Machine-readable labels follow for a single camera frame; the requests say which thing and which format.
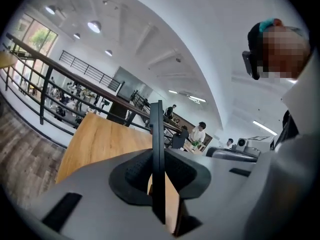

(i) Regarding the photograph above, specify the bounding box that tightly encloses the person's face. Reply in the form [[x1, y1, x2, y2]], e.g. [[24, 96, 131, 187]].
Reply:
[[256, 25, 311, 80]]

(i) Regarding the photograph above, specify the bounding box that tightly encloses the grey glass partition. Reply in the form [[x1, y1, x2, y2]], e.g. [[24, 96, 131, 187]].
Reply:
[[111, 66, 154, 102]]

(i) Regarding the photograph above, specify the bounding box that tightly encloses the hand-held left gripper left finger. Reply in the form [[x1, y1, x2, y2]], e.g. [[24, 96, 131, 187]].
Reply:
[[37, 148, 176, 240]]

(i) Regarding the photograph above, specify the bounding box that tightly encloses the thin black balcony railing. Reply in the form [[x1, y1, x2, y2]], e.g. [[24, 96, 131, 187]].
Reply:
[[59, 50, 126, 93]]

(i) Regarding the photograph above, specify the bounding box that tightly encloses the small black box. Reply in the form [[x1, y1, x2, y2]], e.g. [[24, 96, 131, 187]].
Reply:
[[149, 100, 167, 225]]

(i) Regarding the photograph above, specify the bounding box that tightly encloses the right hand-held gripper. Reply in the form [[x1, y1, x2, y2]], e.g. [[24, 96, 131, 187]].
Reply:
[[205, 135, 276, 163]]

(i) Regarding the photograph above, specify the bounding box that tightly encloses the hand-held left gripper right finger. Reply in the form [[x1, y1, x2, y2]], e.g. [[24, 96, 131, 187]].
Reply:
[[164, 148, 273, 226]]

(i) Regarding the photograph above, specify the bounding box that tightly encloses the black head-mounted camera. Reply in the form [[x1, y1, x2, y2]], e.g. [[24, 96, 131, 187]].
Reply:
[[241, 50, 261, 81]]

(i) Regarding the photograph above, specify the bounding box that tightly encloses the teal hair clip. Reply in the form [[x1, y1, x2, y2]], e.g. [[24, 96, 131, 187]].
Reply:
[[259, 17, 283, 32]]

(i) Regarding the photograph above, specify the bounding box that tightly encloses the large window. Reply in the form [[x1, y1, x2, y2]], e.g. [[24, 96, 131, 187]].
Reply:
[[13, 12, 59, 60]]

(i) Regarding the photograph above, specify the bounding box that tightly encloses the round wooden high table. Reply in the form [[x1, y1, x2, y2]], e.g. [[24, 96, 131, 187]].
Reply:
[[0, 50, 18, 92]]

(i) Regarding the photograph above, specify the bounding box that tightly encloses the black office chair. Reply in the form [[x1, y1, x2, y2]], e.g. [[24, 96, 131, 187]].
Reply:
[[171, 129, 190, 150]]

